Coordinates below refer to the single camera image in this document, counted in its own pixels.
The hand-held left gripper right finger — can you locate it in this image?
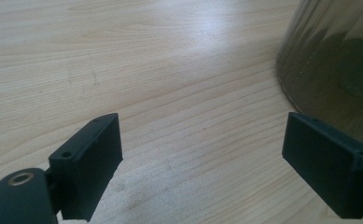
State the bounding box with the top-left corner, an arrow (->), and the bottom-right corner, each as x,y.
281,111 -> 363,220

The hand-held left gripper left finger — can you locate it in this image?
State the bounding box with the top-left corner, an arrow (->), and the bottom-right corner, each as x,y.
48,112 -> 124,223

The grey wire mesh waste basket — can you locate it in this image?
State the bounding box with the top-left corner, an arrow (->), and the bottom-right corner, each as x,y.
275,0 -> 363,153

